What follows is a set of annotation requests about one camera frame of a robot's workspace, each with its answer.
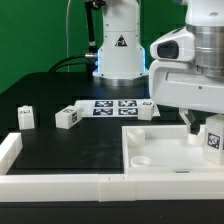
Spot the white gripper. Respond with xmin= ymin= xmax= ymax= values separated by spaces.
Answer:
xmin=149 ymin=61 xmax=224 ymax=133

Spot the grey thin cable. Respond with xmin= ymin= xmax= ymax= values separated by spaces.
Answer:
xmin=65 ymin=0 xmax=73 ymax=73

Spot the white square table top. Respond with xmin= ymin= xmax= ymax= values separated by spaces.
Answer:
xmin=122 ymin=125 xmax=224 ymax=175

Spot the tag sheet with markers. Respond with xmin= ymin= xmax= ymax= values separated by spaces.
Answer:
xmin=75 ymin=99 xmax=152 ymax=117

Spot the white U-shaped fence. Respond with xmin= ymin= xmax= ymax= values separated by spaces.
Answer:
xmin=0 ymin=133 xmax=224 ymax=202

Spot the black cable bundle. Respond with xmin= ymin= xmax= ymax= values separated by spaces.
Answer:
xmin=48 ymin=53 xmax=98 ymax=73

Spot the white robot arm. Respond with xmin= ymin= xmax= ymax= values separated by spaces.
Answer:
xmin=85 ymin=0 xmax=224 ymax=114

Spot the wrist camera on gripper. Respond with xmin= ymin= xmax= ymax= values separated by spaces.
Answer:
xmin=150 ymin=27 xmax=196 ymax=64

